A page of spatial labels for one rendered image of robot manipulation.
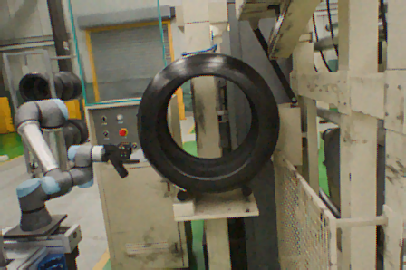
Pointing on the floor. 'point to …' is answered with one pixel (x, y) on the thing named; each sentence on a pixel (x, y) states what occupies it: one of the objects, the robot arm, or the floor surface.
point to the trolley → (31, 90)
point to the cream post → (206, 123)
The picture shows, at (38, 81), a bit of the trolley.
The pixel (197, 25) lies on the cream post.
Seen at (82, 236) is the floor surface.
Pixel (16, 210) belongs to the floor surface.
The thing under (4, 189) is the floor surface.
